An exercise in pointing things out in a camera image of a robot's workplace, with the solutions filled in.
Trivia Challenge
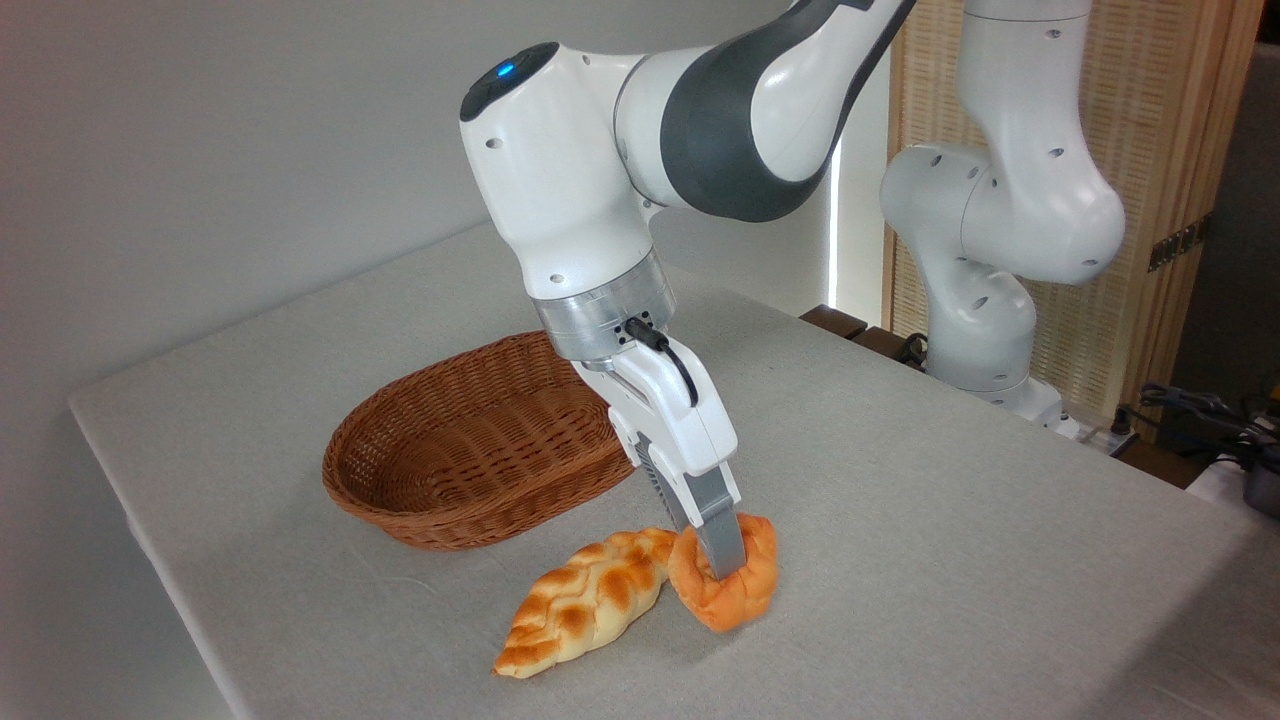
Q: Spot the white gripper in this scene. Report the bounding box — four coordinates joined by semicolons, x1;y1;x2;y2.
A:
572;345;748;581

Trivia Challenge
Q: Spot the round orange bread roll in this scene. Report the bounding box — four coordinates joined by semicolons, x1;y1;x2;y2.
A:
667;512;779;634

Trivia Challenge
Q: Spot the long braided bread loaf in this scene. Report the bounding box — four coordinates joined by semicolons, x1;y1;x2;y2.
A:
493;528;681;680

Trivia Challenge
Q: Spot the grey tablecloth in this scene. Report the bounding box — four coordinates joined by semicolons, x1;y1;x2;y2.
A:
68;215;1280;720

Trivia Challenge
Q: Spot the brown wicker oval basket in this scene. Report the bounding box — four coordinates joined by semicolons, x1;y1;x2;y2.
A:
322;330;638;552

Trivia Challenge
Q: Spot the white power strip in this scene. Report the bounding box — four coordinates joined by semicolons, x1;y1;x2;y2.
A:
1072;405;1143;458

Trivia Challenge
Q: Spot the black metal screen hinge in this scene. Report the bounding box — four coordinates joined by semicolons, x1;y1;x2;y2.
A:
1148;212;1214;273

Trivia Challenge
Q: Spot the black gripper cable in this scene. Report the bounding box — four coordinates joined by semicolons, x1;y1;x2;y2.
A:
622;315;701;408

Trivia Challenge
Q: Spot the black cable bundle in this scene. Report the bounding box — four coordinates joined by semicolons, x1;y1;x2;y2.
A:
1138;383;1280;471

